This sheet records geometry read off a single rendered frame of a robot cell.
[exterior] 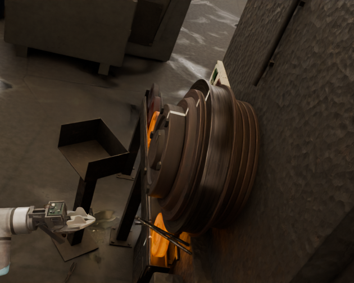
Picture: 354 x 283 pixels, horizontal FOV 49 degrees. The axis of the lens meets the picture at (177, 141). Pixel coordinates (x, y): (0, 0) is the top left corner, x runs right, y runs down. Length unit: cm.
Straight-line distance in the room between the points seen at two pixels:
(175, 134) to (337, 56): 45
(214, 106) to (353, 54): 37
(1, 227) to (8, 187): 109
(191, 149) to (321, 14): 44
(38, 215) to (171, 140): 57
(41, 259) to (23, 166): 69
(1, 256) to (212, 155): 79
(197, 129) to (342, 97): 39
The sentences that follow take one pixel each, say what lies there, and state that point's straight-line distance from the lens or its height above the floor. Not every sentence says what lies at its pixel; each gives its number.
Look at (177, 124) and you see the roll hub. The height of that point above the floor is 125.
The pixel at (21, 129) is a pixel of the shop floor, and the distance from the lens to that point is 292.
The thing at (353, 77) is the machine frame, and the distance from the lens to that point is 79.
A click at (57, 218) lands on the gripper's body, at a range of 138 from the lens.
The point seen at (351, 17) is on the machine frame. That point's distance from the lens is 86.
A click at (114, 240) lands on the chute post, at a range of 231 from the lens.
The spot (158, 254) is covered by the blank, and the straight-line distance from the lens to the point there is 141.
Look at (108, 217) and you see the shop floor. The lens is 242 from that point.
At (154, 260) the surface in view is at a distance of 147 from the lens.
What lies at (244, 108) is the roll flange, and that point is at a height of 131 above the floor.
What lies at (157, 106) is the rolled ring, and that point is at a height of 74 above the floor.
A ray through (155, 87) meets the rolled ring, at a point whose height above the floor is 73.
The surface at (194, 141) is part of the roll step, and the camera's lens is 101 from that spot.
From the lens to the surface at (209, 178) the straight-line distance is 98.
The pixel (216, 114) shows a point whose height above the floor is 133.
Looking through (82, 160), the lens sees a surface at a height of 60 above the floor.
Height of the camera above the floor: 182
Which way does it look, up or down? 35 degrees down
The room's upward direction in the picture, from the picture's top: 22 degrees clockwise
